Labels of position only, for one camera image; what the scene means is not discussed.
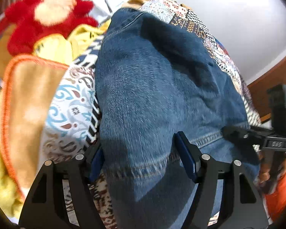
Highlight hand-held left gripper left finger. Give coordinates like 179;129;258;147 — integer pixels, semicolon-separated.
18;140;106;229

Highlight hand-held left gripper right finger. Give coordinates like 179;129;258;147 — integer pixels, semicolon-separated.
173;131;269;229

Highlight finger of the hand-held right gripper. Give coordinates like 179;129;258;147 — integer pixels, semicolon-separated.
221;125;268;149

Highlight blue denim jeans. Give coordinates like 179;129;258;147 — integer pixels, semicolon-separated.
94;7;263;229

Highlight person's right forearm orange sleeve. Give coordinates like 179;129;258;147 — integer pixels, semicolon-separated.
263;157;286;222

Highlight person's right hand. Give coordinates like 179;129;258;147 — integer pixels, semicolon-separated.
257;151;278;192

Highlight patchwork printed quilt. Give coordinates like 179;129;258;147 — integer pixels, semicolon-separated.
40;0;263;229

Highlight tan blanket with orange trim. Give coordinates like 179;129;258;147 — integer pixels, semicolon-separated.
0;54;71;202

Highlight pale yellow fleece blanket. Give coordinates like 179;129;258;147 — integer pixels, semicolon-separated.
0;93;25;219

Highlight yellow printed cloth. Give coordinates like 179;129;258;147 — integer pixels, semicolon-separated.
32;25;108;64

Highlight red plush toy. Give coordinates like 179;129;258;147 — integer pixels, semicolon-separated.
4;0;99;56

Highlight white cloth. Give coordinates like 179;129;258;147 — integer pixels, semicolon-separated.
75;0;133;25

